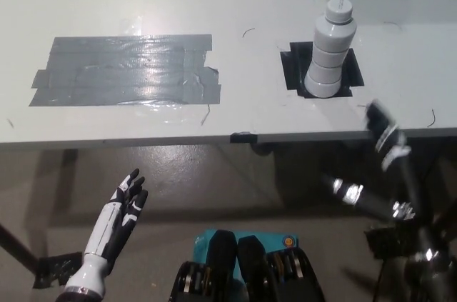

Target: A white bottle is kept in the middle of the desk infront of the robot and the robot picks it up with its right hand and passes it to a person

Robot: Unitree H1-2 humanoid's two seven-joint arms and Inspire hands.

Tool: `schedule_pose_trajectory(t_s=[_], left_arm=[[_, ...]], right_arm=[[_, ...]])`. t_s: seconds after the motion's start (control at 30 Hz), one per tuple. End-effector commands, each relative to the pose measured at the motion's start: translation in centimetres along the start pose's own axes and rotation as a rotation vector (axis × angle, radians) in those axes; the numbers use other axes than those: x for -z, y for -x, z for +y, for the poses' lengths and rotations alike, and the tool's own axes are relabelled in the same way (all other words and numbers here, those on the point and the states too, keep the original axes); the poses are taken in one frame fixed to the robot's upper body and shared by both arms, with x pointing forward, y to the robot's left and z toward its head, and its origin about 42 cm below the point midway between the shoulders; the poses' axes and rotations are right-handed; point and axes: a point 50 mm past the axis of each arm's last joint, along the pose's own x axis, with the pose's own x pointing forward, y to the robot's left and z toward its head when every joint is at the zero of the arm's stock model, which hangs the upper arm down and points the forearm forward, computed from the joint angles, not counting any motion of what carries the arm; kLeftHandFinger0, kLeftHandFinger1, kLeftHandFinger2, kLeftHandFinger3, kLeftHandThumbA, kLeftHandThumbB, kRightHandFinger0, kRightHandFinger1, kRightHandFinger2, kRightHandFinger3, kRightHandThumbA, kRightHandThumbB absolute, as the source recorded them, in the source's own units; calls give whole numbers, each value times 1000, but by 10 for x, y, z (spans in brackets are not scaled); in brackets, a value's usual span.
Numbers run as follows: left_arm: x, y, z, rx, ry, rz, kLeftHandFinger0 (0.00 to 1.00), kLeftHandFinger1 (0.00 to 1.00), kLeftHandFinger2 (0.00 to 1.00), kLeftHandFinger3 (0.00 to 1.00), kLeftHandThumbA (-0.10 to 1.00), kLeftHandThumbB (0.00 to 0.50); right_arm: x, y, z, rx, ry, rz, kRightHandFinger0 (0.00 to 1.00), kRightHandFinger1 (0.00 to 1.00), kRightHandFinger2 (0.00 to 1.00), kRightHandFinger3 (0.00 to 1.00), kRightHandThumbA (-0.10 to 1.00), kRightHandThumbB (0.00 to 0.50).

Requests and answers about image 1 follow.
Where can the dark round table fitting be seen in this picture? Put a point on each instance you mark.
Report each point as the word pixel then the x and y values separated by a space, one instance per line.
pixel 262 148

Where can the black diagonal support bar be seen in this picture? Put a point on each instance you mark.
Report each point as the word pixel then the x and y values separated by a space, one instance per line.
pixel 18 248

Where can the black tape square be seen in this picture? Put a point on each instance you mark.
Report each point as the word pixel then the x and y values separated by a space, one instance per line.
pixel 294 73

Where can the white ribbed plastic bottle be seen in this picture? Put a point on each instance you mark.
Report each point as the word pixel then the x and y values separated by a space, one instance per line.
pixel 330 55

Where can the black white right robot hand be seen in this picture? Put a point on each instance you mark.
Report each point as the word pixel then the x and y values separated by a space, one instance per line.
pixel 391 145

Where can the black teal robot torso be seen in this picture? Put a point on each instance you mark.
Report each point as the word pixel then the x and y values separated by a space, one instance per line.
pixel 246 270

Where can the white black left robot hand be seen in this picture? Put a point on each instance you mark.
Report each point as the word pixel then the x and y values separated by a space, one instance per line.
pixel 107 223

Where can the grey duct tape patch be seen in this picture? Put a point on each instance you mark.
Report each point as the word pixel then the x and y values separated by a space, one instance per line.
pixel 125 70

